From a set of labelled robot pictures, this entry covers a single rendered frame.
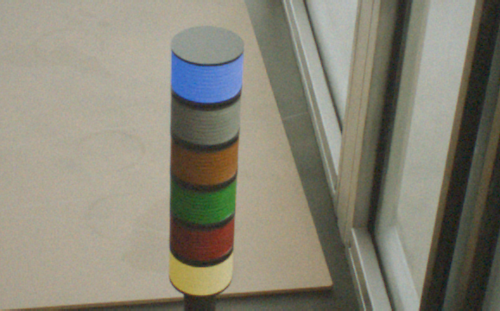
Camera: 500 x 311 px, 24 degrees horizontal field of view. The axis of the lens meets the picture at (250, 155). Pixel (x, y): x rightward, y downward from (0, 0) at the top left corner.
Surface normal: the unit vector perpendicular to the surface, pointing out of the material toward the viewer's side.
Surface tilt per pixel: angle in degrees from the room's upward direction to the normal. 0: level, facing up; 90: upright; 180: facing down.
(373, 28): 90
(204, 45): 0
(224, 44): 0
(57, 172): 0
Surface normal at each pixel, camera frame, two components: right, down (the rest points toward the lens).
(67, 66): 0.05, -0.80
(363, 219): 0.11, 0.59
